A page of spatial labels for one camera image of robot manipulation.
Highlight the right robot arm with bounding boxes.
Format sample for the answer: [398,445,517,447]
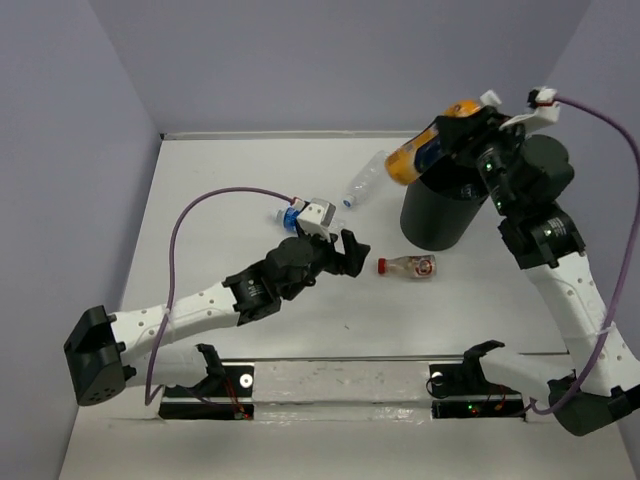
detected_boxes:
[435,107,639,436]

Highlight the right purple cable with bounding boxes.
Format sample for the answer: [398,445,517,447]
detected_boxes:
[529,94,640,417]

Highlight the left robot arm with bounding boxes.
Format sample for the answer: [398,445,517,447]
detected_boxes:
[63,230,371,407]

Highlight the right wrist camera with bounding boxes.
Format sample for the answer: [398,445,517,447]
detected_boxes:
[499,86,560,134]

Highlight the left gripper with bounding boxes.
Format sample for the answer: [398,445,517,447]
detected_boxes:
[280,217,368,301]

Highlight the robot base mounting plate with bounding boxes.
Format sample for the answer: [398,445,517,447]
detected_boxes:
[159,358,525,422]

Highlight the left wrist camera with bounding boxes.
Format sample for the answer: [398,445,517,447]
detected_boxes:
[296,198,336,242]

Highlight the orange juice bottle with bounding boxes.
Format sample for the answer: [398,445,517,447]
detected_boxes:
[384,90,502,186]

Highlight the small bottle red cap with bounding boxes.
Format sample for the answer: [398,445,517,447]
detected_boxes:
[377,254,437,280]

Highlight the clear bottle blue cap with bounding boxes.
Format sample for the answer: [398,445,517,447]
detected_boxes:
[341,150,389,209]

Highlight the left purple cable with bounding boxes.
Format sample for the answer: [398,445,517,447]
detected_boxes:
[143,186,301,406]

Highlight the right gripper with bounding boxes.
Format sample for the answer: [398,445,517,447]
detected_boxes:
[432,106,524,217]

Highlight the purple cable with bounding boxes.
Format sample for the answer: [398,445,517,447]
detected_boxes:
[529,94,640,417]
[143,186,301,406]

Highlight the black cylindrical bin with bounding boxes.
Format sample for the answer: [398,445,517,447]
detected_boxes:
[400,161,489,251]

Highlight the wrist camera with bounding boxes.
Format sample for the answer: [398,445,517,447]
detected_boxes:
[296,198,336,242]
[499,86,560,134]

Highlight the clear bottle blue label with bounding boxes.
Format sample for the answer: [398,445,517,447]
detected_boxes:
[269,206,347,236]

